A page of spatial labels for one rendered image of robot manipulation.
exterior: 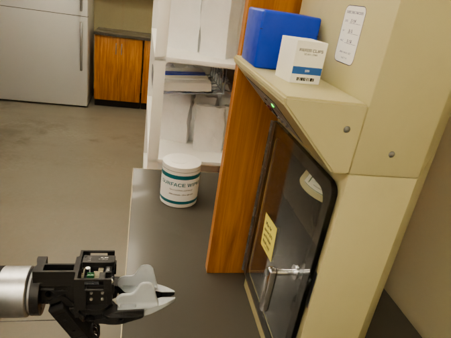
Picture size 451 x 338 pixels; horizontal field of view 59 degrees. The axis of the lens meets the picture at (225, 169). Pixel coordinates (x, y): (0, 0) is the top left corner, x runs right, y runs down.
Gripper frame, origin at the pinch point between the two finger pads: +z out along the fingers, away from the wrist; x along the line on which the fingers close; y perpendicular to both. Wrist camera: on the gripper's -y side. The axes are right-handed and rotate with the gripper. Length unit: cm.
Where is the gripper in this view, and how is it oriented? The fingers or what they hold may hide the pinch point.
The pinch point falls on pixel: (166, 299)
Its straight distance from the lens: 69.1
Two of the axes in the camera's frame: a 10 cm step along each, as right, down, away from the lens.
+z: 9.7, 0.6, 2.2
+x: -1.8, -4.2, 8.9
